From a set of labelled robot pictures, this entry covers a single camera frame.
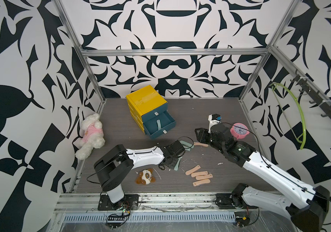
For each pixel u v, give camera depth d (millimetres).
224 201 743
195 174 829
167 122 964
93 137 868
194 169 848
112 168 449
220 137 546
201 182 808
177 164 851
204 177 819
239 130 991
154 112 866
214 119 657
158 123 944
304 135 661
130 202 743
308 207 382
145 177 793
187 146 937
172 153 674
